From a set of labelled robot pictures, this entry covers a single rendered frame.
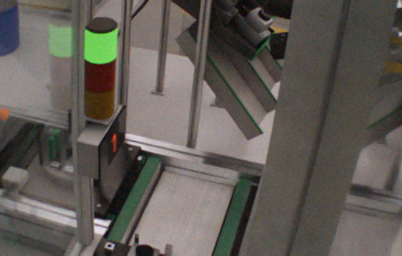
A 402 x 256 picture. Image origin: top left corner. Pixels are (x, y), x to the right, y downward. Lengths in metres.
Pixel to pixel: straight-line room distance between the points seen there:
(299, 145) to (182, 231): 1.15
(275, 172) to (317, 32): 0.05
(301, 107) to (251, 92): 1.38
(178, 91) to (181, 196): 0.51
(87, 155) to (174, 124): 0.73
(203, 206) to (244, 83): 0.33
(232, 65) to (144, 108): 0.34
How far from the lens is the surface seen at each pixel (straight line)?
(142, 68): 1.95
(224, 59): 1.52
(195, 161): 1.43
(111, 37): 0.95
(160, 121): 1.72
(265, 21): 1.39
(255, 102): 1.55
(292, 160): 0.18
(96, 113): 1.01
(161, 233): 1.32
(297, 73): 0.17
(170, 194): 1.41
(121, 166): 1.39
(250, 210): 1.32
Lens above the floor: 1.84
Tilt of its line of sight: 35 degrees down
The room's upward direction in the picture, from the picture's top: 6 degrees clockwise
